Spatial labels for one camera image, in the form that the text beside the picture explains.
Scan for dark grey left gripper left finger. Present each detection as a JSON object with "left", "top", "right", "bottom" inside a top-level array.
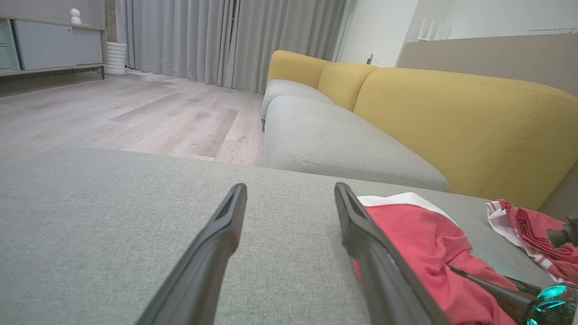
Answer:
[{"left": 135, "top": 182, "right": 248, "bottom": 325}]

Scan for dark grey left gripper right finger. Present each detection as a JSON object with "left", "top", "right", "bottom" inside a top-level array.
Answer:
[{"left": 334, "top": 181, "right": 452, "bottom": 325}]

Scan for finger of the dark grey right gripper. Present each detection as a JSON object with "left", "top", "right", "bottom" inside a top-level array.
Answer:
[
  {"left": 507, "top": 276, "right": 543, "bottom": 294},
  {"left": 449, "top": 265, "right": 536, "bottom": 317}
]

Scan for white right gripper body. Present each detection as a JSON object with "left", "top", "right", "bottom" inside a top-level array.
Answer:
[{"left": 526, "top": 284, "right": 578, "bottom": 325}]

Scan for red shorts with white stripe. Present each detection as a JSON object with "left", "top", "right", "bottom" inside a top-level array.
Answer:
[{"left": 354, "top": 192, "right": 521, "bottom": 325}]

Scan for red white sports jersey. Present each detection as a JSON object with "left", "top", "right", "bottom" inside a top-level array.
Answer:
[{"left": 486, "top": 199, "right": 578, "bottom": 286}]

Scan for large grey ottoman cushion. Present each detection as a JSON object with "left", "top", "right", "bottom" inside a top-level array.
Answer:
[{"left": 0, "top": 149, "right": 557, "bottom": 325}]

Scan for wide yellow sofa back cushion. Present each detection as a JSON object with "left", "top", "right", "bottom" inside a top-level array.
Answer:
[{"left": 353, "top": 67, "right": 578, "bottom": 211}]

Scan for small yellow sofa back cushion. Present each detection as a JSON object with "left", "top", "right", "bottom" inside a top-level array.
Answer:
[
  {"left": 267, "top": 49, "right": 333, "bottom": 90},
  {"left": 317, "top": 62, "right": 381, "bottom": 112}
]

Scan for white ribbed cylinder appliance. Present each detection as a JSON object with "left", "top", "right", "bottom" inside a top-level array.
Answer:
[{"left": 104, "top": 42, "right": 128, "bottom": 76}]

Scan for beige partition panel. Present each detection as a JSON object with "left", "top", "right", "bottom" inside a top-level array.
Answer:
[{"left": 396, "top": 33, "right": 578, "bottom": 98}]

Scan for grey pleated curtain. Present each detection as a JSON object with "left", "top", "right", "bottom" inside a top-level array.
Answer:
[{"left": 124, "top": 0, "right": 349, "bottom": 95}]

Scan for grey wooden sideboard cabinet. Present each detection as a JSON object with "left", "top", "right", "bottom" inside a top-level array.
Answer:
[{"left": 0, "top": 15, "right": 109, "bottom": 85}]

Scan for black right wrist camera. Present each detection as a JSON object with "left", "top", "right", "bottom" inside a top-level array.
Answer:
[{"left": 546, "top": 216, "right": 578, "bottom": 250}]

